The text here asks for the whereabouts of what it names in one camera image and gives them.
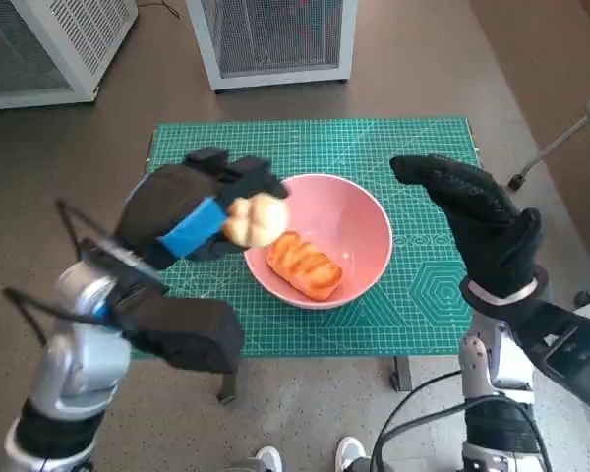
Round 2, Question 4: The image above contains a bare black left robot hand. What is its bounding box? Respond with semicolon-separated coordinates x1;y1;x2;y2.
112;147;292;270

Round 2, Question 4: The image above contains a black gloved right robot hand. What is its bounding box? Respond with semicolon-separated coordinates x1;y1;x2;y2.
389;154;545;299

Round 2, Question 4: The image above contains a round toy bread bun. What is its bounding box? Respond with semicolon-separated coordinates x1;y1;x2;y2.
224;192;291;249

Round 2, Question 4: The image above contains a pink bowl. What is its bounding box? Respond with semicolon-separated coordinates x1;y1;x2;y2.
243;172;393;310

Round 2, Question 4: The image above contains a long braided toy bread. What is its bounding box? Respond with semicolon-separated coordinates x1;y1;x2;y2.
265;233;344;302

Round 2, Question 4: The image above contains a green cutting mat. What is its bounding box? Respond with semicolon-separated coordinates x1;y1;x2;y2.
145;116;481;359

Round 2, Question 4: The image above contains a dark metal table leg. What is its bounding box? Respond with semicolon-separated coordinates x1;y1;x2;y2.
388;354;413;392
215;371;242;405

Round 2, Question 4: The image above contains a white cabinet with mesh front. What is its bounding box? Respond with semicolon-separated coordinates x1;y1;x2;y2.
184;0;359;92

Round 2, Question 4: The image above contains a white cabinet with perforated side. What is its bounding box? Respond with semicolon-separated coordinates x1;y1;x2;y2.
0;0;140;112

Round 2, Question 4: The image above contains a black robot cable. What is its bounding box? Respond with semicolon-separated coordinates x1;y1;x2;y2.
371;395;555;472
55;198;158;271
373;369;466;458
2;287;124;348

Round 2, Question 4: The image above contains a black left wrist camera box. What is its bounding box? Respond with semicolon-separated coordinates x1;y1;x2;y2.
110;289;247;378

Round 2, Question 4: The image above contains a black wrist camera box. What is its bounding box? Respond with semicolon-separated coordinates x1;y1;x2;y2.
508;300;590;414
110;289;247;378

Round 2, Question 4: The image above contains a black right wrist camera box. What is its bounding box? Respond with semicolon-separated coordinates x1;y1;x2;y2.
508;300;590;414

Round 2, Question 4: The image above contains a black floor cable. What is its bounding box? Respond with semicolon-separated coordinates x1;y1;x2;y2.
136;0;178;21

